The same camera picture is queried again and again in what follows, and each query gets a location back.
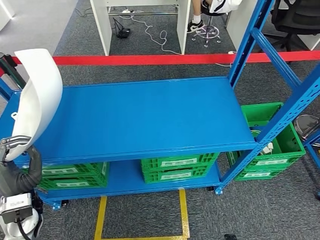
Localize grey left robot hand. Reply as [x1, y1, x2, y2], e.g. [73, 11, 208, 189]
[0, 134, 43, 189]

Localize white plastic car part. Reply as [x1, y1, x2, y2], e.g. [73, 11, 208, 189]
[5, 48, 63, 163]

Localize red barrier tape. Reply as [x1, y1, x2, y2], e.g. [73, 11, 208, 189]
[11, 50, 320, 66]

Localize yellow floor tape outline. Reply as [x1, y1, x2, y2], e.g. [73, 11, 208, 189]
[94, 188, 191, 240]

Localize person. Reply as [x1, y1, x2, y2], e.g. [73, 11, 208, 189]
[186, 0, 243, 34]

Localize chrome base stool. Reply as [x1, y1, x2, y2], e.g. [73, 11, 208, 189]
[191, 13, 222, 48]

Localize silver round hubcap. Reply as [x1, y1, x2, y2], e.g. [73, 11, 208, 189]
[294, 114, 320, 148]

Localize black office chair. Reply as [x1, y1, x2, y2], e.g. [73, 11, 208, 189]
[271, 0, 320, 52]

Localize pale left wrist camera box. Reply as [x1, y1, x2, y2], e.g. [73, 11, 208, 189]
[0, 193, 34, 225]

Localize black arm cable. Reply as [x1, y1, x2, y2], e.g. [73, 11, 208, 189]
[16, 216, 32, 240]

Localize black barrier post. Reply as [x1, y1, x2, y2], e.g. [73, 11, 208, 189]
[0, 52, 27, 91]

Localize white floor cable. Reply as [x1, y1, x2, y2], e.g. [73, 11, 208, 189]
[118, 9, 182, 56]

